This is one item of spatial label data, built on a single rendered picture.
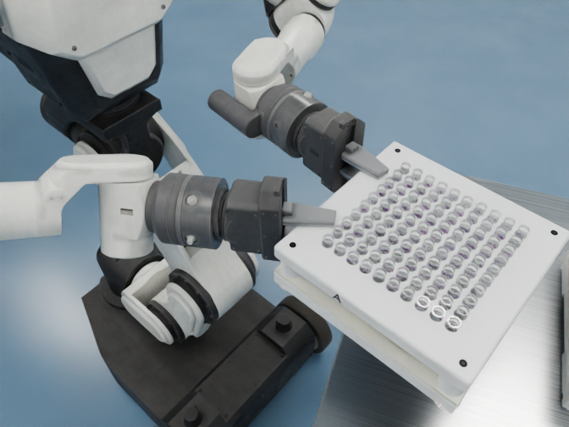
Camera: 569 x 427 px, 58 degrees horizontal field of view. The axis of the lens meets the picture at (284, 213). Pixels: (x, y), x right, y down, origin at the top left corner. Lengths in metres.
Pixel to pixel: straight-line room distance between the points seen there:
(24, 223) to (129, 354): 1.00
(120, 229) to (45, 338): 1.28
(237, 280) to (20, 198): 0.59
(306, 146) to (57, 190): 0.32
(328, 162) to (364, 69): 2.20
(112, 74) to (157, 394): 0.92
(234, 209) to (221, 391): 0.93
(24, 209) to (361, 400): 0.46
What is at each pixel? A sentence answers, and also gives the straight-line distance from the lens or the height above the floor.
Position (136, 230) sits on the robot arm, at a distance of 0.64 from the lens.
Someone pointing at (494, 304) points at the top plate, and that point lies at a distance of 0.58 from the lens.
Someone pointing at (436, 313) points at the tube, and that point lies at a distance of 0.56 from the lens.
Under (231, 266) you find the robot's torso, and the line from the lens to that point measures 1.10.
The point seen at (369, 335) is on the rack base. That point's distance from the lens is 0.58.
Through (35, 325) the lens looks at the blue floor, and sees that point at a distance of 1.95.
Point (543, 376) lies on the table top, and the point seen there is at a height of 0.89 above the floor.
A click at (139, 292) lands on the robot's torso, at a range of 1.50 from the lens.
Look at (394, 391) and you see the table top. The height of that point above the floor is 0.89.
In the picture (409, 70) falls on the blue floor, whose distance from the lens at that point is 2.91.
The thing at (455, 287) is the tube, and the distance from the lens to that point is 0.57.
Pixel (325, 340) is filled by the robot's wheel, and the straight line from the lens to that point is 1.59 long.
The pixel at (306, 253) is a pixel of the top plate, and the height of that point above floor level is 1.08.
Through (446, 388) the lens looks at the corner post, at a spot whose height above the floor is 1.04.
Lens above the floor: 1.53
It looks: 48 degrees down
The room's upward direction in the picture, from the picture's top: straight up
